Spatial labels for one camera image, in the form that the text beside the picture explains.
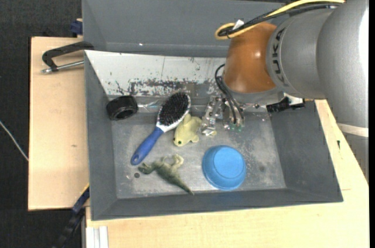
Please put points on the blue and white hairbrush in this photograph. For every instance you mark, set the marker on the blue and white hairbrush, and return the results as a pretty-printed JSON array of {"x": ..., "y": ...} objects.
[{"x": 171, "y": 112}]

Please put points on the blue plastic bowl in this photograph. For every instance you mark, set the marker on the blue plastic bowl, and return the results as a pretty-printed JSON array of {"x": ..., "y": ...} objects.
[{"x": 224, "y": 167}]

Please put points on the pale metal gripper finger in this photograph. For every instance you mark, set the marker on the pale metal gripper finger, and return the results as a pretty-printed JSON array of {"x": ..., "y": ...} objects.
[
  {"x": 213, "y": 128},
  {"x": 205, "y": 130}
]

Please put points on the grey metal bin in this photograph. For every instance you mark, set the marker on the grey metal bin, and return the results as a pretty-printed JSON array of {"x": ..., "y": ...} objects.
[{"x": 164, "y": 21}]

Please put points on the pale wood board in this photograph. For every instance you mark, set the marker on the pale wood board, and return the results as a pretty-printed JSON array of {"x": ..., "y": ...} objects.
[{"x": 55, "y": 129}]

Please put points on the yellow plush fish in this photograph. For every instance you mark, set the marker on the yellow plush fish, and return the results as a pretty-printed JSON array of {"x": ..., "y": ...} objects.
[{"x": 187, "y": 131}]

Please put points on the black rubber toy tyre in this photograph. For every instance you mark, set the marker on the black rubber toy tyre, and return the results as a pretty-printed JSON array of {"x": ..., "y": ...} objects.
[{"x": 117, "y": 107}]

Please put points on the green toy dinosaur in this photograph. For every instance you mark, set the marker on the green toy dinosaur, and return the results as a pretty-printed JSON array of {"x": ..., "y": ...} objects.
[{"x": 168, "y": 172}]

